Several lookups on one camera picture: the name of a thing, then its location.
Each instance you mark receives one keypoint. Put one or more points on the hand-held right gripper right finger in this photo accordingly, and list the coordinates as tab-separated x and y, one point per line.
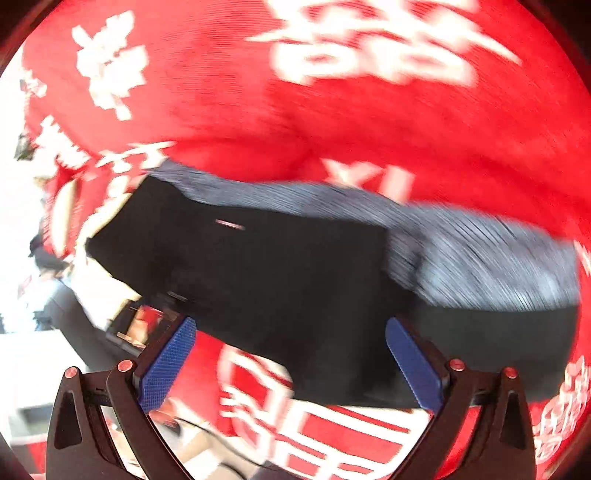
415	364

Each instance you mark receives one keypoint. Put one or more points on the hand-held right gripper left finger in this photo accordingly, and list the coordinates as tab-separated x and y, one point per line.
166	364

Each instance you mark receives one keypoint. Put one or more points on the black pants with blue trim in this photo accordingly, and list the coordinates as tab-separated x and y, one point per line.
277	277

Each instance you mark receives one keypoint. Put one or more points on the red printed blanket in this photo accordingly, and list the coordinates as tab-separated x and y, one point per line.
369	138

